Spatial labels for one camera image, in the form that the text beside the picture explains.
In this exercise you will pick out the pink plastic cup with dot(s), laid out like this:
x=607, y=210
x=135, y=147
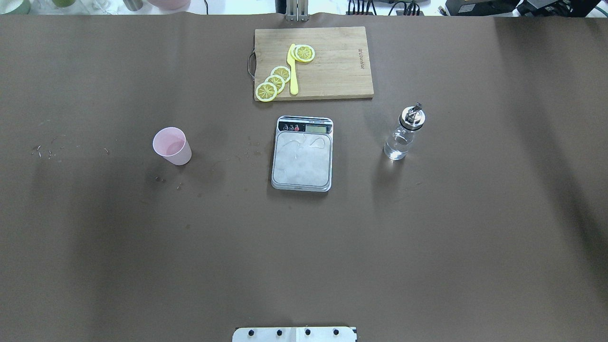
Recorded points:
x=171, y=144

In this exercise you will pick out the digital kitchen scale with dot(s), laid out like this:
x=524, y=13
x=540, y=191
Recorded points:
x=303, y=153

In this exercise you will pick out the yellow plastic knife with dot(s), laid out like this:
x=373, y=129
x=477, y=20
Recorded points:
x=293, y=87

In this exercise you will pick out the upper lemon slice of row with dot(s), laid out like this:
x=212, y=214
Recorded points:
x=282, y=71

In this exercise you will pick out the wooden cutting board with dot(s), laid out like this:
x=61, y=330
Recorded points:
x=341, y=68

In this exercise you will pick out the lemon slice near knife tip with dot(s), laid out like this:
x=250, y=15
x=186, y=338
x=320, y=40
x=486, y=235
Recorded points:
x=303, y=53

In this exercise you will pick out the aluminium frame post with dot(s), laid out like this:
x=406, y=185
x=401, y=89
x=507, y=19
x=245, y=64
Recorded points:
x=297, y=10

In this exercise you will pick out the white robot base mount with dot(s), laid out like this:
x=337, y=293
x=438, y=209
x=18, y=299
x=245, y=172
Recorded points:
x=296, y=334

